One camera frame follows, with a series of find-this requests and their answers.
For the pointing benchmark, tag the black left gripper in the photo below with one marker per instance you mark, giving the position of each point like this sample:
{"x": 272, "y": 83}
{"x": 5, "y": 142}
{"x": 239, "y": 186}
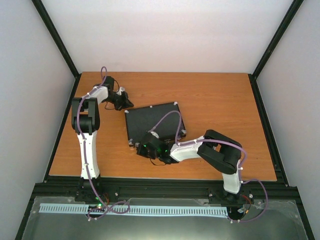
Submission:
{"x": 126, "y": 104}

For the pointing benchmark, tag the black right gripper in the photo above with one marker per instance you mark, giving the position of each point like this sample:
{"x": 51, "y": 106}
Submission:
{"x": 139, "y": 152}

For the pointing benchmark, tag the black poker set case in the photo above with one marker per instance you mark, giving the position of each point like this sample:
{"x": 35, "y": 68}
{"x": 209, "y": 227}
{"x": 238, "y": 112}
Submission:
{"x": 161, "y": 116}

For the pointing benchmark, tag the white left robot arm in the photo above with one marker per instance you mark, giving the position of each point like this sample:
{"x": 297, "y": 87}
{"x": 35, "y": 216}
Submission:
{"x": 85, "y": 120}

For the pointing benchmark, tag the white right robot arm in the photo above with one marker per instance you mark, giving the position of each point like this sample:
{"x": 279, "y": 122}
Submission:
{"x": 219, "y": 151}

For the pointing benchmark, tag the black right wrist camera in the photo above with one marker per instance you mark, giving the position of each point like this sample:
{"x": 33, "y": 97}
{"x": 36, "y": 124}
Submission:
{"x": 151, "y": 139}

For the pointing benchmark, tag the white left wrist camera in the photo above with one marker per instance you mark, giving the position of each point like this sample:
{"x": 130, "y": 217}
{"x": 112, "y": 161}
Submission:
{"x": 120, "y": 90}

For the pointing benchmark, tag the light blue slotted cable duct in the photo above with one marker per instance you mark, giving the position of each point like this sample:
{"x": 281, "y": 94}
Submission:
{"x": 136, "y": 210}

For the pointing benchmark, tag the black aluminium frame rail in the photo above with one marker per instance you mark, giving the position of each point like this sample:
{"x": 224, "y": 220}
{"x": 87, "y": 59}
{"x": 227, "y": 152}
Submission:
{"x": 116, "y": 189}

